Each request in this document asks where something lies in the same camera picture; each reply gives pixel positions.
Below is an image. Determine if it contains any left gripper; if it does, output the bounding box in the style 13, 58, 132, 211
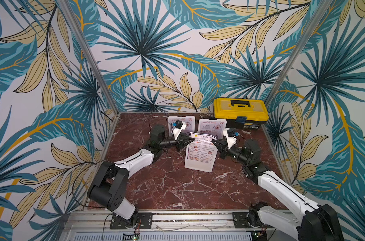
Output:
160, 133, 195, 152

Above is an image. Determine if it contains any white menu rack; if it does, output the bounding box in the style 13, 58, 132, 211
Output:
184, 139, 218, 173
167, 115, 196, 136
197, 118, 228, 140

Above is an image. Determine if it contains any restaurant special menu sheet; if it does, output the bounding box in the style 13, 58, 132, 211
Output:
199, 120, 225, 139

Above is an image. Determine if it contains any pink menu sheet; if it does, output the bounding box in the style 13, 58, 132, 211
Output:
169, 118, 194, 135

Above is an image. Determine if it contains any yellow header menu sheet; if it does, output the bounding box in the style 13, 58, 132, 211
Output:
186, 132, 218, 164

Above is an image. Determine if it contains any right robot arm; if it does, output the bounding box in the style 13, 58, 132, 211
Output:
212, 140, 344, 241

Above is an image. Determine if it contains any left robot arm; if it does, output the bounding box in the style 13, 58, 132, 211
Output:
87, 120, 194, 228

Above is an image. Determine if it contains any yellow black toolbox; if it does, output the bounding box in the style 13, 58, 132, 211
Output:
213, 98, 269, 130

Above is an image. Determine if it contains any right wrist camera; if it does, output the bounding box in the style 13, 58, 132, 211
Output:
223, 128, 239, 149

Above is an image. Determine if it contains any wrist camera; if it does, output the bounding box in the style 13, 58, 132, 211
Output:
223, 128, 239, 149
172, 120, 186, 140

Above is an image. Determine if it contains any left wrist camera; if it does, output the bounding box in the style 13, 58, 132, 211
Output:
172, 120, 186, 140

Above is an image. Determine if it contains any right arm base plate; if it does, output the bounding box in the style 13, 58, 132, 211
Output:
232, 211, 272, 229

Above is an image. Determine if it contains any aluminium front rail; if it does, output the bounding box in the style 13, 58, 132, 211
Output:
59, 209, 293, 241

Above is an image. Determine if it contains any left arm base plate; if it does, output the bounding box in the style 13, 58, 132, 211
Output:
110, 212, 153, 230

